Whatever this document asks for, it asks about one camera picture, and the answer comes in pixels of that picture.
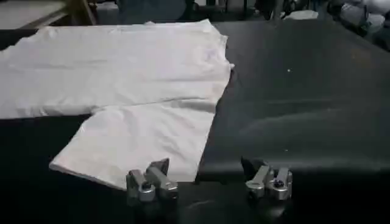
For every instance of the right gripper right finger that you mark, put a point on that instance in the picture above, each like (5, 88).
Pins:
(271, 184)

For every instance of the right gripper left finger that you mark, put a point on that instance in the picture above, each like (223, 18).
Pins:
(158, 182)

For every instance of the white printed t-shirt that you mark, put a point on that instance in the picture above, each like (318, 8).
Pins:
(128, 70)

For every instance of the black tablecloth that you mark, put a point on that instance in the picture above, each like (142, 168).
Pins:
(304, 106)

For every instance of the white humanoid robot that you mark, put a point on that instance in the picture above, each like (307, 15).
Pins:
(353, 15)

